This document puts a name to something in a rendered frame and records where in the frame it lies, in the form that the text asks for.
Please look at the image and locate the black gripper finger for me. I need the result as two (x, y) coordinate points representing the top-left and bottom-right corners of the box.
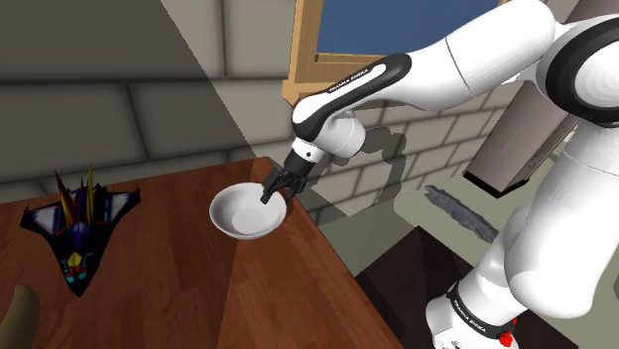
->
(286, 179), (310, 200)
(260, 170), (286, 205)

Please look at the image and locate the white bowl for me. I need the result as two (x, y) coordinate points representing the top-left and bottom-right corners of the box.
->
(208, 181), (289, 241)

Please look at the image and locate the wooden table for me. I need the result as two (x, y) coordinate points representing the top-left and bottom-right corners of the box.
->
(0, 155), (406, 349)

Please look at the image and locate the wooden framed window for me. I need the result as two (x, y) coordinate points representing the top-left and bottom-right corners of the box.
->
(282, 0), (514, 108)

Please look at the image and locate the dark robot stand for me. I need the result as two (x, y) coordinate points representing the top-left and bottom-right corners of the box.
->
(354, 225), (579, 349)

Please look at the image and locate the dark blue toy jet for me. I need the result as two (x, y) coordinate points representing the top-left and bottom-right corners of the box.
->
(19, 164), (143, 298)

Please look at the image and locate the tan rounded object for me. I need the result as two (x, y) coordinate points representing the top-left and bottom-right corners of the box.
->
(0, 283), (42, 349)

